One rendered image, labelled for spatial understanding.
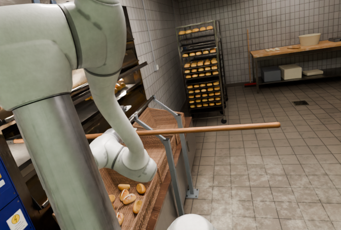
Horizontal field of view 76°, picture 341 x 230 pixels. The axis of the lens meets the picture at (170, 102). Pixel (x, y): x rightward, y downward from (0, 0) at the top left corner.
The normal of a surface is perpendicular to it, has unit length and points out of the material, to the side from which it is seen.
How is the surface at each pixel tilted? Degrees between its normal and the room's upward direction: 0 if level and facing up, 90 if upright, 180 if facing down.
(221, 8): 90
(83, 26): 82
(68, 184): 75
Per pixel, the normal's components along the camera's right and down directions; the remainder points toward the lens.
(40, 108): 0.39, -0.05
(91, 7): 0.19, 0.22
